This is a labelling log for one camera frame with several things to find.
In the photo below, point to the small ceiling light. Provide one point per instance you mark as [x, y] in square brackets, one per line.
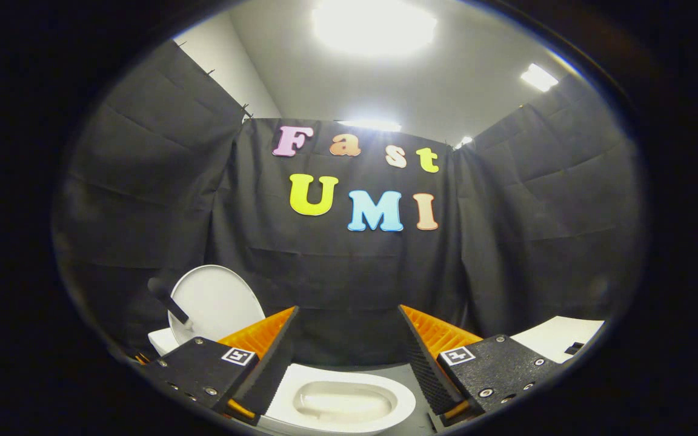
[463, 142]

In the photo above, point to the black backdrop cloth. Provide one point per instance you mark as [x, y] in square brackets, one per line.
[337, 272]

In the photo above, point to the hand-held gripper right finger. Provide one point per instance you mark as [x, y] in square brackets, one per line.
[425, 369]

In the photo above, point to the white drawer cabinet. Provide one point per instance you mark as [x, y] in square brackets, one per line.
[546, 336]

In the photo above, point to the black block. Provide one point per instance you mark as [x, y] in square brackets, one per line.
[574, 348]

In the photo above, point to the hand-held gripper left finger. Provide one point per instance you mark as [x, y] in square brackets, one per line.
[264, 375]

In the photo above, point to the rectangular ceiling light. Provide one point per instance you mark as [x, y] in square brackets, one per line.
[538, 77]

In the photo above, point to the narrow ceiling light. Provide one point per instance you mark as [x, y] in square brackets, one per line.
[370, 125]

